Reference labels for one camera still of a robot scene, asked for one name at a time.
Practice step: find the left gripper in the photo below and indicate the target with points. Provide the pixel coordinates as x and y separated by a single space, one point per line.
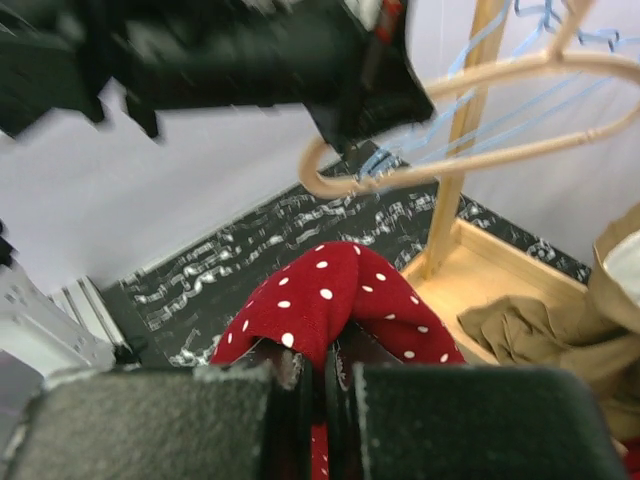
377 88

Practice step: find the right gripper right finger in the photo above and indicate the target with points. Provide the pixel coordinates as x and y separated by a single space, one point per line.
389 420

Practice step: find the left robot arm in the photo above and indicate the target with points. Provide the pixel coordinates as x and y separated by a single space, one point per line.
167 55

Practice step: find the tan and white garment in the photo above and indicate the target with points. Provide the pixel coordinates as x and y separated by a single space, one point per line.
596 338

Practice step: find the red polka dot garment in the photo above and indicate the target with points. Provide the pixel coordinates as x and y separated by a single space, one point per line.
307 304

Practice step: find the light blue wire hanger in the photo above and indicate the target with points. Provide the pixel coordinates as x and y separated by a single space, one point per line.
384 161

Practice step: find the black marble mat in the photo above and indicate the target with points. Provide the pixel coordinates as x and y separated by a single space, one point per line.
177 310

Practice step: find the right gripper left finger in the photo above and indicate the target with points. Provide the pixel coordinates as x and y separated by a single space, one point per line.
248 420

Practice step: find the beige wooden hanger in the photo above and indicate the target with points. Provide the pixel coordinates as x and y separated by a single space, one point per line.
555 58

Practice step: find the wooden clothes rack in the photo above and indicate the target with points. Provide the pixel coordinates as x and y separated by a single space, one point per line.
462 265

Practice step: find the red dress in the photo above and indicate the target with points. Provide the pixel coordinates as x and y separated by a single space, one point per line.
632 457

